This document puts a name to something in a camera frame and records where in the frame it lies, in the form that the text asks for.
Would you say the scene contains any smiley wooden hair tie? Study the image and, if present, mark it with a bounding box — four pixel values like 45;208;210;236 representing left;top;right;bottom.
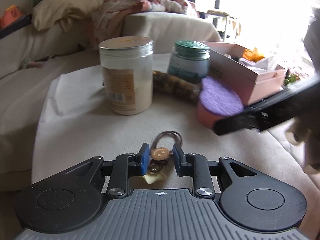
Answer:
143;130;183;185

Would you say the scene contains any orange fabric scrunchie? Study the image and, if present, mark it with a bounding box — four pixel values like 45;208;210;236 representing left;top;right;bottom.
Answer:
242;48;265;62

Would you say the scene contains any brown furry scrunchie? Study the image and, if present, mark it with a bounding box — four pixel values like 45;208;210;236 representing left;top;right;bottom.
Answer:
153;70;201;105

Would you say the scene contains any lavender fluffy scrunchie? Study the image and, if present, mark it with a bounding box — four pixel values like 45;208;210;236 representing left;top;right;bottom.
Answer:
238;57;266;73

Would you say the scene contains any pink cardboard box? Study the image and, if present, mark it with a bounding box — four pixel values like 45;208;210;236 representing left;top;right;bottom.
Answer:
203;41;286;105

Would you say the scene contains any white table cloth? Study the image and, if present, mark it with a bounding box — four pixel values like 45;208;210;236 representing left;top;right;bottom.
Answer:
31;52;320;230

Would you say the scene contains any purple pink sponge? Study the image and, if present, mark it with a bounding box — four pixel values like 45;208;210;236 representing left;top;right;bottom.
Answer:
196;76;244;128

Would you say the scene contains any metal shelf rack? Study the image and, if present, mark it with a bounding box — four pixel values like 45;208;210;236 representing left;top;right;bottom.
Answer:
199;10;241;43

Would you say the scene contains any clear jar silver lid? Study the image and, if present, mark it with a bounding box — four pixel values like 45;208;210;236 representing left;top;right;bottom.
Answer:
99;36;153;115

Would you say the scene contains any glass jar green lid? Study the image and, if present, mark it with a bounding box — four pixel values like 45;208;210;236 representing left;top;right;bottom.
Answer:
168;41;210;84

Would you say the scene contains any floral pink blanket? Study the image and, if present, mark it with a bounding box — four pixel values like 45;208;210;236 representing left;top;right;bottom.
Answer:
89;0;199;50

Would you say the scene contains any beige covered sofa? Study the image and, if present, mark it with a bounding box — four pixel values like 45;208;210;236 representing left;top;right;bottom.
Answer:
1;12;221;174

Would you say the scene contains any small pink green toy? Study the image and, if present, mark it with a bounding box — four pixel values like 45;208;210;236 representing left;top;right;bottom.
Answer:
19;58;44;70

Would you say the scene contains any cream crumpled blanket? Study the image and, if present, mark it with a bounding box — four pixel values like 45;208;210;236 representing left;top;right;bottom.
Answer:
31;0;103;32

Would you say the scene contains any orange toy on sofa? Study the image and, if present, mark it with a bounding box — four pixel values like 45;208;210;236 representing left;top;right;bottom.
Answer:
1;5;24;29

